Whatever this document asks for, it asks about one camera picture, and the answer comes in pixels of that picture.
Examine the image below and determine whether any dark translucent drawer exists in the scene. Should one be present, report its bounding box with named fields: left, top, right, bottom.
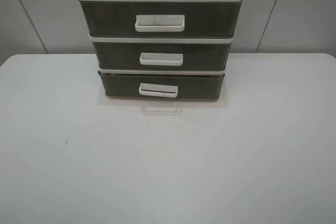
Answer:
left=92, top=42, right=230, bottom=71
left=98, top=71, right=225, bottom=100
left=80, top=1, right=241, bottom=38

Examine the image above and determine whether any dark translucent bottom drawer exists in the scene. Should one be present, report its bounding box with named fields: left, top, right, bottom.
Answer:
left=98, top=71, right=225, bottom=100

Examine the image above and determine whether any dark translucent top drawer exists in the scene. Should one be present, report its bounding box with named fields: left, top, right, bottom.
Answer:
left=80, top=1, right=241, bottom=38

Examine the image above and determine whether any dark translucent middle drawer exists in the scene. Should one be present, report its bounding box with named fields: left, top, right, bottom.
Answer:
left=92, top=42, right=230, bottom=71

